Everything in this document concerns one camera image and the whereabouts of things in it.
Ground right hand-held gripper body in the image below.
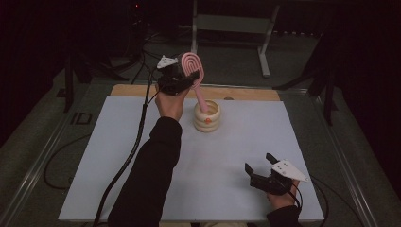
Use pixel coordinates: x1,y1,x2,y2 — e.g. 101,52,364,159
250,159,310,196

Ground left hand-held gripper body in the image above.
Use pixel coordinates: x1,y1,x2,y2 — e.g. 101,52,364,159
156,55,190,96

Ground pink vented hairbrush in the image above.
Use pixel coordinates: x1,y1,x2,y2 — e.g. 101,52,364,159
180,51,210,114

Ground cream ringed duck cup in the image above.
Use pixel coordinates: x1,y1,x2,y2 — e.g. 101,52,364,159
193,98,221,133

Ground person's right hand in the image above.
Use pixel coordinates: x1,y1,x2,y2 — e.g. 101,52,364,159
268,180,301,211

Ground person's left hand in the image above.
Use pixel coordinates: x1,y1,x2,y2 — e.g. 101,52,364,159
155,84,191,122

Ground white table mat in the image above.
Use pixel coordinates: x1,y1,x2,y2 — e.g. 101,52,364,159
58,95,325,222

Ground wooden table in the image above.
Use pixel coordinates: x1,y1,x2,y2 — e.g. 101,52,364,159
110,83,281,102

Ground grey metal stand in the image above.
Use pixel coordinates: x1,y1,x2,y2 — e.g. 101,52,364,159
190,0,280,79

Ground black floor stand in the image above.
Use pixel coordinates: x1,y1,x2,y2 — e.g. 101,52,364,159
273,62,339,126
56,53,127,114

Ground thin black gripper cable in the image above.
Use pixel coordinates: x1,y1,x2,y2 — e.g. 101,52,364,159
288,176,330,223

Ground thick black gripper cable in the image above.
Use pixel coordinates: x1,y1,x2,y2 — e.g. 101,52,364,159
93,70,159,227

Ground black floor cable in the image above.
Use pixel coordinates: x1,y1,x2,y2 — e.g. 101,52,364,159
43,133,93,191

